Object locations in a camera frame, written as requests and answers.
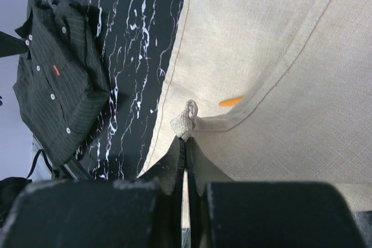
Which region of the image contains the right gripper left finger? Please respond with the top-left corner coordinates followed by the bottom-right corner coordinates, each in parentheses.
top-left (1, 138), bottom-right (185, 247)

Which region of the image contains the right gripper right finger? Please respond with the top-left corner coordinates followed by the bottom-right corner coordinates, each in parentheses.
top-left (185, 138), bottom-right (363, 247)

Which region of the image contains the orange plastic knife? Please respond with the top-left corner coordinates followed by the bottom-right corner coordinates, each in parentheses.
top-left (219, 96), bottom-right (243, 106)

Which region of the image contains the beige cloth napkin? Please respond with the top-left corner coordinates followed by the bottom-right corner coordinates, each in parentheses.
top-left (140, 0), bottom-right (371, 211)

